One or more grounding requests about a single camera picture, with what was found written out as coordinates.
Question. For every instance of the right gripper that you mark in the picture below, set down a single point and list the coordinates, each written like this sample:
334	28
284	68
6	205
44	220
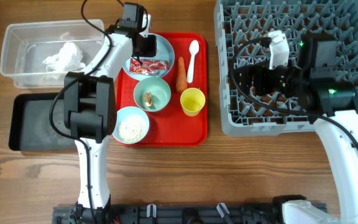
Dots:
260	71

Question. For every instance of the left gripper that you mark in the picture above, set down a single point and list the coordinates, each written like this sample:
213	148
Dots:
153	51

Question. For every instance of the red strawberry snack wrapper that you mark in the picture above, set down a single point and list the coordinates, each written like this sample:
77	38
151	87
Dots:
148	67

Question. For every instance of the green bowl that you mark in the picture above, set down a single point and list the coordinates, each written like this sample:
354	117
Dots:
160	90

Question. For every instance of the orange carrot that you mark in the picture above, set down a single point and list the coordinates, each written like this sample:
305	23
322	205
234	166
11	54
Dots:
181	82

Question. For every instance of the brown food scrap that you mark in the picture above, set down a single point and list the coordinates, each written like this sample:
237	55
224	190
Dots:
148	99

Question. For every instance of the yellow plastic cup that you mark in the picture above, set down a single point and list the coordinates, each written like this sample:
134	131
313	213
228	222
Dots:
192	101

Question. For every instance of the white tissue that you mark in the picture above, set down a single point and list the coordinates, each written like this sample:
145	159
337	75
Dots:
68	59

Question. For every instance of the light blue bowl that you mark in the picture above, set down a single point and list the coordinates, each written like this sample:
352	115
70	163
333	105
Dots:
125	112

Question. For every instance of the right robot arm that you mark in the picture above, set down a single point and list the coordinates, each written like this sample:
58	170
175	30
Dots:
331	107

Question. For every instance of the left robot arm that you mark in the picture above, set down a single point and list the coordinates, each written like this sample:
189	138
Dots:
90	103

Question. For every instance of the grey dishwasher rack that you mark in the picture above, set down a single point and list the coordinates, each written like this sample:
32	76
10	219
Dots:
236	23

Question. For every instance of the black waste tray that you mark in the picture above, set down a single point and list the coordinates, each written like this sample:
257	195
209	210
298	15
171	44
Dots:
30	125

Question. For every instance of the large light blue plate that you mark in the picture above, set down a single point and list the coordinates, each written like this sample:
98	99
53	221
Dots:
164	52

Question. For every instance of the white plastic spoon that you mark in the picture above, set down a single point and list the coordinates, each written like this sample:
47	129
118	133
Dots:
193	49

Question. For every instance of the red serving tray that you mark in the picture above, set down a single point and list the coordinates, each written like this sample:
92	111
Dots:
171	126

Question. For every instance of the clear plastic bin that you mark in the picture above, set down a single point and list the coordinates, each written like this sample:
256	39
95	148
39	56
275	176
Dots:
27	45

